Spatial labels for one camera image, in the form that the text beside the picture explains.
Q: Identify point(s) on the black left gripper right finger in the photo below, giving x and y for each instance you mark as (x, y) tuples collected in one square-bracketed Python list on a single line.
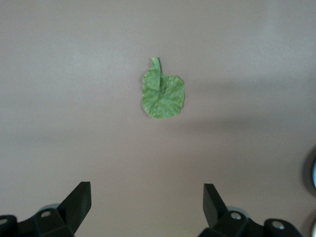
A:
[(214, 212)]

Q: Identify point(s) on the pale green round plate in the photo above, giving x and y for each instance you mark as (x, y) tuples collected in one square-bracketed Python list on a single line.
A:
[(314, 170)]

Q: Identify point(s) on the green lettuce leaf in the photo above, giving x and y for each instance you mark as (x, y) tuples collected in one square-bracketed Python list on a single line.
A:
[(163, 98)]

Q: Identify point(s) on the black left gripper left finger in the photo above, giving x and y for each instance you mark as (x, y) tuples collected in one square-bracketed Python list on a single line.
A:
[(74, 212)]

